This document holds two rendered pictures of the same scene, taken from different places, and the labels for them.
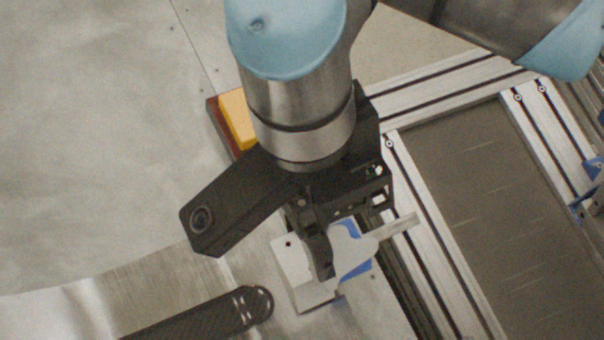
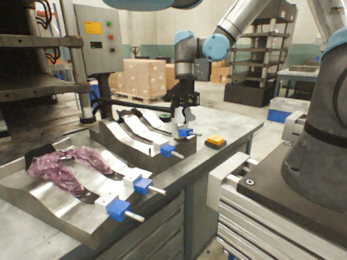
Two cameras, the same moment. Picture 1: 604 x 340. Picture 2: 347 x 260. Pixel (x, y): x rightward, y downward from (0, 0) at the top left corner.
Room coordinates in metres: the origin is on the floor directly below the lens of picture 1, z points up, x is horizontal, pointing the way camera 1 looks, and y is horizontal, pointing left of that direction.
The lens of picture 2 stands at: (0.23, -0.75, 1.25)
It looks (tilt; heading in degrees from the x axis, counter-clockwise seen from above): 23 degrees down; 78
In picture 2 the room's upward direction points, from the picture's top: straight up
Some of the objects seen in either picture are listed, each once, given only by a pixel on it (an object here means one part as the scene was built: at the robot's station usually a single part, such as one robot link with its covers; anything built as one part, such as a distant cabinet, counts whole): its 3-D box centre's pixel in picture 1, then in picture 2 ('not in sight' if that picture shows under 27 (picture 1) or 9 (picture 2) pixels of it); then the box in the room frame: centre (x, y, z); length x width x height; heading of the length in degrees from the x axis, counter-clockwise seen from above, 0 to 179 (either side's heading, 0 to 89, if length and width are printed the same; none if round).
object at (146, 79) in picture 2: not in sight; (140, 79); (0.43, 4.46, 0.47); 1.22 x 0.80 x 0.94; 131
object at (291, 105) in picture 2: not in sight; (290, 105); (2.89, 2.12, 0.28); 0.61 x 0.41 x 0.15; 127
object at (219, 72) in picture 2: not in sight; (223, 71); (3.45, 6.17, 0.42); 0.86 x 0.33 x 0.83; 127
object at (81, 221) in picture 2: not in sight; (66, 174); (-0.01, -0.14, 0.86); 0.50 x 0.26 x 0.11; 142
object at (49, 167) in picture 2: not in sight; (66, 162); (0.00, -0.13, 0.90); 0.26 x 0.18 x 0.08; 142
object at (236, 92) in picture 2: not in sight; (260, 55); (3.24, 3.76, 1.03); 1.54 x 0.94 x 2.06; 37
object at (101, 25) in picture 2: not in sight; (107, 115); (0.01, 0.83, 0.74); 0.31 x 0.22 x 1.47; 35
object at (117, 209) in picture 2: not in sight; (122, 211); (0.18, -0.34, 0.86); 0.13 x 0.05 x 0.05; 142
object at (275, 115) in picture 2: not in sight; (288, 115); (2.89, 2.13, 0.11); 0.61 x 0.41 x 0.22; 127
